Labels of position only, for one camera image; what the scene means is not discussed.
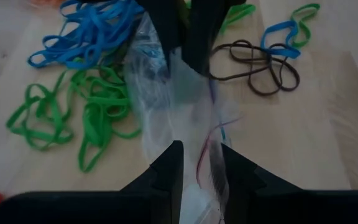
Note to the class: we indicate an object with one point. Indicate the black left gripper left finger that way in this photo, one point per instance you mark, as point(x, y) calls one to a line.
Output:
point(104, 208)

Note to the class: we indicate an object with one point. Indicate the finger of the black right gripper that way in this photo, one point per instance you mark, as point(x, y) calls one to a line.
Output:
point(166, 21)
point(204, 31)

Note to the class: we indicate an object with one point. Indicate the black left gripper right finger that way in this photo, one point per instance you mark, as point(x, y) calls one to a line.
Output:
point(291, 208)

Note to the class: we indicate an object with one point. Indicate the green rubber band tangle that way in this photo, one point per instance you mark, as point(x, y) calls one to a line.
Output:
point(238, 11)
point(104, 102)

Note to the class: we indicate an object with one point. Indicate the clear plastic zipper bag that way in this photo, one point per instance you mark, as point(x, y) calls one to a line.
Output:
point(172, 118)

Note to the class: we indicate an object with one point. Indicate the blue rubber band tangle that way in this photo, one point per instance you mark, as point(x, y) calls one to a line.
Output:
point(89, 31)

